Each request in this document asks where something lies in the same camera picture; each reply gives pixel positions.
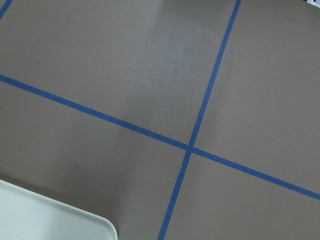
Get cream rabbit tray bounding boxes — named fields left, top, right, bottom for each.
left=0, top=180, right=118, bottom=240

